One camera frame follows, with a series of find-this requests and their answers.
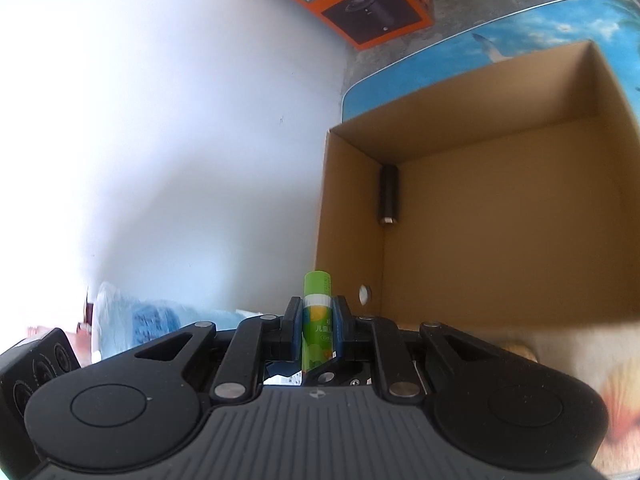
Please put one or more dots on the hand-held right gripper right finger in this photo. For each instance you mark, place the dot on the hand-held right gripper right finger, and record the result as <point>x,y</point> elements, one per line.
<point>341,329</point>

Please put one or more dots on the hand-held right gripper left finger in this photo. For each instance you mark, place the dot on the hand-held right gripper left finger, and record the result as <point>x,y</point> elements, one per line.
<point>295,327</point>

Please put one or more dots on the green glue stick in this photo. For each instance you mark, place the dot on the green glue stick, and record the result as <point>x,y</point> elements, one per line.
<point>317,310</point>

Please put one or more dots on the brown cardboard box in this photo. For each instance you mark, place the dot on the brown cardboard box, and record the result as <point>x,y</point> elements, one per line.
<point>500,235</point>

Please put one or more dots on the blue printed plastic bag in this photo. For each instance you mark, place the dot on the blue printed plastic bag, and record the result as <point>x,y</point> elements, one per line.
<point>150,320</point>

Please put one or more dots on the black cylinder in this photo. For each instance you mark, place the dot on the black cylinder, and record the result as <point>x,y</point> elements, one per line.
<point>389,195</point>

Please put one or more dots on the orange product box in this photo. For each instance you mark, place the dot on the orange product box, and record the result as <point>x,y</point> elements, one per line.
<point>360,10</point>

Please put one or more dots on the beach print mat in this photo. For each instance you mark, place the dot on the beach print mat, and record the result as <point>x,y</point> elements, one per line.
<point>550,25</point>

